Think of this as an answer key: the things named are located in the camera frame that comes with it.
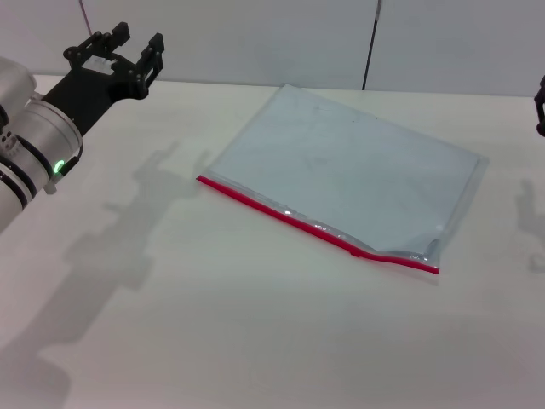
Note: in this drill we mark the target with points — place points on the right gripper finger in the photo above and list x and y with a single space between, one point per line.
542 102

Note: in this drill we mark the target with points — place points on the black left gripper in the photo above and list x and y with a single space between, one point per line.
102 89

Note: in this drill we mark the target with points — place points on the clear document bag red zip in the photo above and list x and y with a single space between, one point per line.
340 170

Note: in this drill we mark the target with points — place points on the thin black pole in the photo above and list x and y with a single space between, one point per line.
369 51

